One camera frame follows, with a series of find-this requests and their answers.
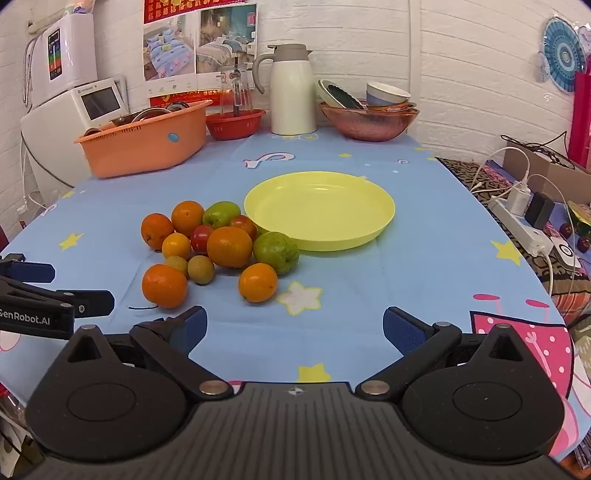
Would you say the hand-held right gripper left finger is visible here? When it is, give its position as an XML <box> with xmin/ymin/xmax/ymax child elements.
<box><xmin>58</xmin><ymin>305</ymin><xmax>234</xmax><ymax>400</ymax></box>

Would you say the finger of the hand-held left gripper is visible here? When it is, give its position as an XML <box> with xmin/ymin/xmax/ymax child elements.
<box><xmin>0</xmin><ymin>277</ymin><xmax>116</xmax><ymax>319</ymax></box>
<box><xmin>0</xmin><ymin>254</ymin><xmax>56</xmax><ymax>283</ymax></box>

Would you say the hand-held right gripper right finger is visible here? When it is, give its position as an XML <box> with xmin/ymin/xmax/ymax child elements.
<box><xmin>355</xmin><ymin>305</ymin><xmax>532</xmax><ymax>402</ymax></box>

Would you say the yellowish orange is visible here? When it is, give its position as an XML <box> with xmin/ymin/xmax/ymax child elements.
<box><xmin>238</xmin><ymin>263</ymin><xmax>279</xmax><ymax>304</ymax></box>

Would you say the small orange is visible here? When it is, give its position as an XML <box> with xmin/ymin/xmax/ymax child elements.
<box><xmin>161</xmin><ymin>233</ymin><xmax>192</xmax><ymax>260</ymax></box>

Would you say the large orange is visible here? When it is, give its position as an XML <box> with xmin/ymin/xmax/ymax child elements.
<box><xmin>206</xmin><ymin>226</ymin><xmax>254</xmax><ymax>269</ymax></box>

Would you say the small red fruit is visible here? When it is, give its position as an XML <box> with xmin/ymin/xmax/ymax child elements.
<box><xmin>191</xmin><ymin>224</ymin><xmax>214</xmax><ymax>254</ymax></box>

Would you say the large green apple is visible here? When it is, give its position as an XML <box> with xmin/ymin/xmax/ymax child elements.
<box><xmin>253</xmin><ymin>232</ymin><xmax>300</xmax><ymax>276</ymax></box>

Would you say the red green jujube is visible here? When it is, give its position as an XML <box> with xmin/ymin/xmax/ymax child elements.
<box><xmin>229</xmin><ymin>215</ymin><xmax>258</xmax><ymax>241</ymax></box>

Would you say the small green apple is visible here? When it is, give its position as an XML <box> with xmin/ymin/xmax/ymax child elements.
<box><xmin>202</xmin><ymin>202</ymin><xmax>242</xmax><ymax>229</ymax></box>

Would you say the yellow plastic plate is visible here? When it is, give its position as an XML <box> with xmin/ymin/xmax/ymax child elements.
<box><xmin>244</xmin><ymin>171</ymin><xmax>396</xmax><ymax>252</ymax></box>

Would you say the blue star print tablecloth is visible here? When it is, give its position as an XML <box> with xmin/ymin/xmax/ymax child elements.
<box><xmin>0</xmin><ymin>127</ymin><xmax>578</xmax><ymax>462</ymax></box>

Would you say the large white appliance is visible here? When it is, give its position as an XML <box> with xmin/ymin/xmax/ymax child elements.
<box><xmin>21</xmin><ymin>90</ymin><xmax>93</xmax><ymax>204</ymax></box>

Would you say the white power strip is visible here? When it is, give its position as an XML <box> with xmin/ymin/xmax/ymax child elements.
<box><xmin>488</xmin><ymin>196</ymin><xmax>555</xmax><ymax>259</ymax></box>

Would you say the orange plastic basket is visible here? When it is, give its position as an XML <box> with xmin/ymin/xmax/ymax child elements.
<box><xmin>74</xmin><ymin>99</ymin><xmax>213</xmax><ymax>179</ymax></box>

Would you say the leopard pattern cloth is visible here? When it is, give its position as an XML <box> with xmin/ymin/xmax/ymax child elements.
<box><xmin>436</xmin><ymin>157</ymin><xmax>591</xmax><ymax>324</ymax></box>

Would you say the white charger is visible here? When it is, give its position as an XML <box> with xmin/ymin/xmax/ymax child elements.
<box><xmin>508</xmin><ymin>182</ymin><xmax>532</xmax><ymax>215</ymax></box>

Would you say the black adapter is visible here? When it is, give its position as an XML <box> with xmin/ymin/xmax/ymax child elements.
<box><xmin>525</xmin><ymin>193</ymin><xmax>556</xmax><ymax>229</ymax></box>

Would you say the white device with screen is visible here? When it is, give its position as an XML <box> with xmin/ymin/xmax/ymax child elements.
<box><xmin>69</xmin><ymin>76</ymin><xmax>129</xmax><ymax>123</ymax></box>

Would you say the white round device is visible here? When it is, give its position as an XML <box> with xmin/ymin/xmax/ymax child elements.
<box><xmin>551</xmin><ymin>235</ymin><xmax>583</xmax><ymax>271</ymax></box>

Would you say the red plastic basket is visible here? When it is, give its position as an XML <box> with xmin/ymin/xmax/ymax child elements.
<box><xmin>205</xmin><ymin>108</ymin><xmax>267</xmax><ymax>141</ymax></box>

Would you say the pink glass bowl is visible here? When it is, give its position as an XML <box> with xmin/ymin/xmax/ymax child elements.
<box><xmin>320</xmin><ymin>102</ymin><xmax>421</xmax><ymax>142</ymax></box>

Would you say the green packet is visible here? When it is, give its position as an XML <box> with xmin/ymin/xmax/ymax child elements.
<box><xmin>568</xmin><ymin>200</ymin><xmax>591</xmax><ymax>238</ymax></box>

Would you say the cardboard box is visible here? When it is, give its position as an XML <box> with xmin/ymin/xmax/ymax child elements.
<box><xmin>502</xmin><ymin>145</ymin><xmax>591</xmax><ymax>206</ymax></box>

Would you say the red paper sheet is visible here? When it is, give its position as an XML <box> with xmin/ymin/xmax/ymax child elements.
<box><xmin>148</xmin><ymin>88</ymin><xmax>222</xmax><ymax>109</ymax></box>

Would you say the blue white bowl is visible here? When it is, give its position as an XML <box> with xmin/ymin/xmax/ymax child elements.
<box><xmin>366</xmin><ymin>82</ymin><xmax>411</xmax><ymax>108</ymax></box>

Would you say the clear glass jar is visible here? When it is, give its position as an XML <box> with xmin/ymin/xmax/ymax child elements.
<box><xmin>217</xmin><ymin>58</ymin><xmax>254</xmax><ymax>116</ymax></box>

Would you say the white green bowl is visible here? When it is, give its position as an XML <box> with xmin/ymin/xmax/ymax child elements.
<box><xmin>317</xmin><ymin>79</ymin><xmax>365</xmax><ymax>110</ymax></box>

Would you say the white thermos jug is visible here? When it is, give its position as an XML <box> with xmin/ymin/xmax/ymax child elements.
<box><xmin>252</xmin><ymin>44</ymin><xmax>318</xmax><ymax>136</ymax></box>

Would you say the blue patterned round fan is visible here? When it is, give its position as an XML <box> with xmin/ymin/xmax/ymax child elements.
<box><xmin>538</xmin><ymin>16</ymin><xmax>587</xmax><ymax>86</ymax></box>

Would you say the white cable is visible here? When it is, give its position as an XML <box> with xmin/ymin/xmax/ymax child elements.
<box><xmin>471</xmin><ymin>148</ymin><xmax>532</xmax><ymax>195</ymax></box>

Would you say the white wall water purifier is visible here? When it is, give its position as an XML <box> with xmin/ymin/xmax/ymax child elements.
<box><xmin>25</xmin><ymin>13</ymin><xmax>99</xmax><ymax>109</ymax></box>

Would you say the wall poster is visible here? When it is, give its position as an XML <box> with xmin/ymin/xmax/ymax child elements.
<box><xmin>142</xmin><ymin>0</ymin><xmax>258</xmax><ymax>95</ymax></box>

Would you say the white wall pipe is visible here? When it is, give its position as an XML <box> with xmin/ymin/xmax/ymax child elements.
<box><xmin>406</xmin><ymin>0</ymin><xmax>422</xmax><ymax>134</ymax></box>

